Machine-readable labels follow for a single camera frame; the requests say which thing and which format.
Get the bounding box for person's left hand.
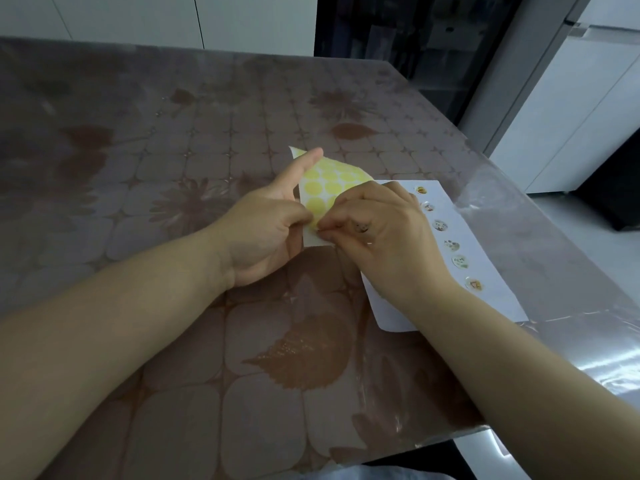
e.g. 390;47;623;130
212;148;324;289

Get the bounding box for person's right hand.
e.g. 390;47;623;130
317;182;452;306

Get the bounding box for yellow round sticker sheet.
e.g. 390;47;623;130
288;146;377;248

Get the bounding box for person's right forearm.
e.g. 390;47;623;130
395;275;640;480

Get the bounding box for person's left forearm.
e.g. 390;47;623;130
0;228;236;480

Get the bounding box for row of round picture stickers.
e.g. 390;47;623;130
414;184;486;292

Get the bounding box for white backing paper sheet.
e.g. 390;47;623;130
359;180;530;333

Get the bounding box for brown floral tablecloth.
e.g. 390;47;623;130
0;37;640;466

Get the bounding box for dark glass cabinet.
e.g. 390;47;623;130
314;0;526;126

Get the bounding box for white refrigerator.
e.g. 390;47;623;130
459;0;640;195

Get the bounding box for black box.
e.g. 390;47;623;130
573;154;640;232

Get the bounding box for white wall cabinets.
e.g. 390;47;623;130
0;0;319;58

